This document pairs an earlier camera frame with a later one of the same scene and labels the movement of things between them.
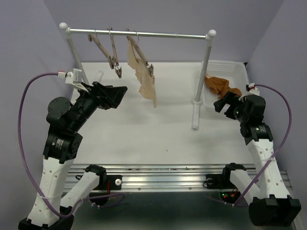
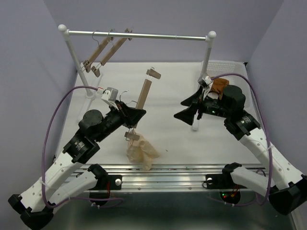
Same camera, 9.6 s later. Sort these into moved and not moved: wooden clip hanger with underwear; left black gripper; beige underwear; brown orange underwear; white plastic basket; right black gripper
Moved: wooden clip hanger with underwear; beige underwear; right black gripper; left black gripper
Not moved: white plastic basket; brown orange underwear
